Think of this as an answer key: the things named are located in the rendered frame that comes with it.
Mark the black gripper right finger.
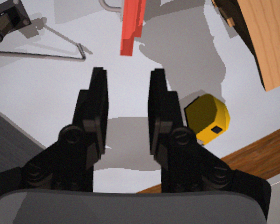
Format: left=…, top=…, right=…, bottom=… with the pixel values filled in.
left=147, top=68, right=271, bottom=220

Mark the brown wooden cabinet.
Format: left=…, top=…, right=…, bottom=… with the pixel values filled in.
left=99, top=0, right=280, bottom=92

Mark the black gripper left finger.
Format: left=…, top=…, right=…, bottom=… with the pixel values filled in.
left=0, top=67, right=109, bottom=196

